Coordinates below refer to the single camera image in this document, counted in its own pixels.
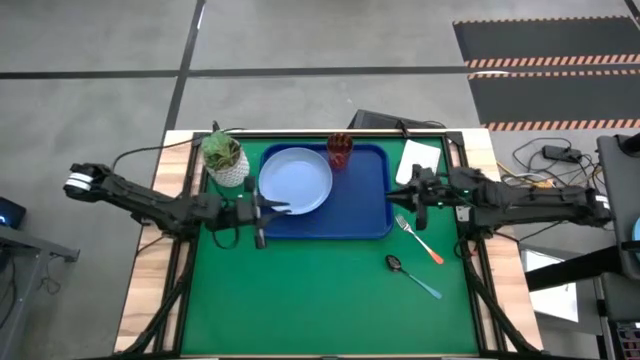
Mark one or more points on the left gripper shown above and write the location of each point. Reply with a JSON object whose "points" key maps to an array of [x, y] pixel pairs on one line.
{"points": [[247, 210]]}

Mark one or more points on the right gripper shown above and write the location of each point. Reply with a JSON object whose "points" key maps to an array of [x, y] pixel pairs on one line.
{"points": [[430, 192]]}

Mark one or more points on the light blue plate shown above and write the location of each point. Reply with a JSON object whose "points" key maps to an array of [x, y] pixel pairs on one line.
{"points": [[295, 180]]}

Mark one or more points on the red translucent cup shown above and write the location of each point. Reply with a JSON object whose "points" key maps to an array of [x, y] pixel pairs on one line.
{"points": [[340, 150]]}

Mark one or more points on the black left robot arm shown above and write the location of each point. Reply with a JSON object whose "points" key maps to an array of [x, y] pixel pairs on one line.
{"points": [[150, 205]]}

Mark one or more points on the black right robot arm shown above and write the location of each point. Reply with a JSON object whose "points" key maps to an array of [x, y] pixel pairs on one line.
{"points": [[525, 202]]}

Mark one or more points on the blue plastic tray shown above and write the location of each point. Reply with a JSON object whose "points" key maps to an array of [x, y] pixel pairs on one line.
{"points": [[360, 200]]}

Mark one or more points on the succulent in white pot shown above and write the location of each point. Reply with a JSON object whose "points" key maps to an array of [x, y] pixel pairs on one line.
{"points": [[225, 157]]}

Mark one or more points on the black monitor behind table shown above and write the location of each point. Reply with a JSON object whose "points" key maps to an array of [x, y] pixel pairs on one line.
{"points": [[375, 121]]}

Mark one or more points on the green table mat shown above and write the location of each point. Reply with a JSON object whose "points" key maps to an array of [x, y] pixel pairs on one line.
{"points": [[325, 300]]}

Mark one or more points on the yellow plug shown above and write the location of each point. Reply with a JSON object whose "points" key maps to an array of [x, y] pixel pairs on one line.
{"points": [[542, 183]]}

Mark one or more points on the black power adapter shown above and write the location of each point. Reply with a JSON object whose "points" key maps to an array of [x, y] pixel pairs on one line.
{"points": [[562, 153]]}

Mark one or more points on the white paper sheet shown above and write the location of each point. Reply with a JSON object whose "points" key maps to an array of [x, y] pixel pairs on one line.
{"points": [[552, 300]]}

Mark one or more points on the black floor mat orange stripes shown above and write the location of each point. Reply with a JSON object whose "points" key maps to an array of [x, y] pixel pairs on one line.
{"points": [[545, 37], [555, 97]]}

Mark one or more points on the black cart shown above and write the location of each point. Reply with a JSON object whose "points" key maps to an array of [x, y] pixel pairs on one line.
{"points": [[622, 200]]}

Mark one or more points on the grey side desk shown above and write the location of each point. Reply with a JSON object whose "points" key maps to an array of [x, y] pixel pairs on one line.
{"points": [[30, 245]]}

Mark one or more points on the black device with blue light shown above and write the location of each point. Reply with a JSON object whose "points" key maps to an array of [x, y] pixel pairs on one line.
{"points": [[10, 212]]}

